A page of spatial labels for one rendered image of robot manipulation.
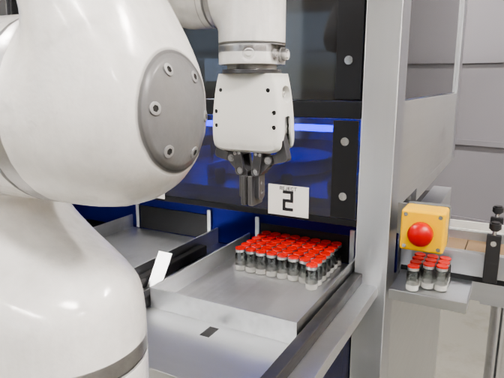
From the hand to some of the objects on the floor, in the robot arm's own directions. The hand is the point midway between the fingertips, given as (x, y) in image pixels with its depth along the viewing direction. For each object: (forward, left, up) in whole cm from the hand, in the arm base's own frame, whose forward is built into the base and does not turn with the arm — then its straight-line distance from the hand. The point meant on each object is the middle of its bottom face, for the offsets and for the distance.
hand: (252, 188), depth 65 cm
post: (+32, -3, -110) cm, 115 cm away
